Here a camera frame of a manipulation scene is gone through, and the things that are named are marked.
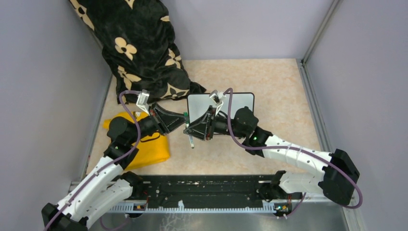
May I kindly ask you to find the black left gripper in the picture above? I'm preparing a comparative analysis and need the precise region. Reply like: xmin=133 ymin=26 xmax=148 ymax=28
xmin=127 ymin=102 xmax=190 ymax=144

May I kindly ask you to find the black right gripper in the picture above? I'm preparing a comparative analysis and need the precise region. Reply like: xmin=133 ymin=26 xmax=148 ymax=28
xmin=184 ymin=105 xmax=247 ymax=141

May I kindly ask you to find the white marker pen body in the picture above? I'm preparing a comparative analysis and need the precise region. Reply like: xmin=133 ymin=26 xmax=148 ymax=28
xmin=189 ymin=135 xmax=195 ymax=149

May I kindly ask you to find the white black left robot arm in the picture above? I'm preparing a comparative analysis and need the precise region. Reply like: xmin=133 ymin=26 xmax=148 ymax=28
xmin=41 ymin=103 xmax=188 ymax=231

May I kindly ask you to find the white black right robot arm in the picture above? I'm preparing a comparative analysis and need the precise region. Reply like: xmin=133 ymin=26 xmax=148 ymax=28
xmin=183 ymin=106 xmax=363 ymax=209

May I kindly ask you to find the yellow folded cloth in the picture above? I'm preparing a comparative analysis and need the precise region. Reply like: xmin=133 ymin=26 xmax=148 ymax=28
xmin=102 ymin=111 xmax=170 ymax=171

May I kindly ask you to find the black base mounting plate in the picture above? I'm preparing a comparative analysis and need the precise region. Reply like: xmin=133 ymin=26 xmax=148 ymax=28
xmin=130 ymin=175 xmax=302 ymax=209

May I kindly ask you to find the black floral blanket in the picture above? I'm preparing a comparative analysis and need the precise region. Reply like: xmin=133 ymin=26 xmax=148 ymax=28
xmin=70 ymin=0 xmax=206 ymax=103

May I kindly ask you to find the white whiteboard black frame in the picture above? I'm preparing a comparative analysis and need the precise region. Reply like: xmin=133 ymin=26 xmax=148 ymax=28
xmin=187 ymin=92 xmax=255 ymax=122

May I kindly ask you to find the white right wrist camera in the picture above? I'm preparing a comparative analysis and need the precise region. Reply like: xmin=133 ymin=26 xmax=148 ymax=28
xmin=209 ymin=90 xmax=226 ymax=116

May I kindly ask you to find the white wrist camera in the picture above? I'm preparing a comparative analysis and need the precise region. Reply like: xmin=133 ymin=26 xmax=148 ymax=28
xmin=209 ymin=90 xmax=226 ymax=116
xmin=136 ymin=90 xmax=150 ymax=114

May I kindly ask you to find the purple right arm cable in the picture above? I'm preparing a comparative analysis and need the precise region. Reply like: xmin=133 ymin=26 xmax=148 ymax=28
xmin=223 ymin=88 xmax=364 ymax=210

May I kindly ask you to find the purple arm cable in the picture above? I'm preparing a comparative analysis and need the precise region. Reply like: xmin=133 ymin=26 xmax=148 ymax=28
xmin=223 ymin=88 xmax=364 ymax=210
xmin=44 ymin=90 xmax=142 ymax=231

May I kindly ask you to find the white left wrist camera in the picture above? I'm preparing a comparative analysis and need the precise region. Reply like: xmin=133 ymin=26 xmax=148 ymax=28
xmin=136 ymin=90 xmax=150 ymax=114

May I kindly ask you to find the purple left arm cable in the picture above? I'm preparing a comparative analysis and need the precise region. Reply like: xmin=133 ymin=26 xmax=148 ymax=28
xmin=44 ymin=90 xmax=142 ymax=231

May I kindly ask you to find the white slotted cable duct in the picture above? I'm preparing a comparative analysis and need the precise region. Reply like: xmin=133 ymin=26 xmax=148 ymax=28
xmin=107 ymin=201 xmax=277 ymax=214

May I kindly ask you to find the aluminium frame rail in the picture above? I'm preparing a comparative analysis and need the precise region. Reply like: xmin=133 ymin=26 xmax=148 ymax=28
xmin=56 ymin=180 xmax=364 ymax=231

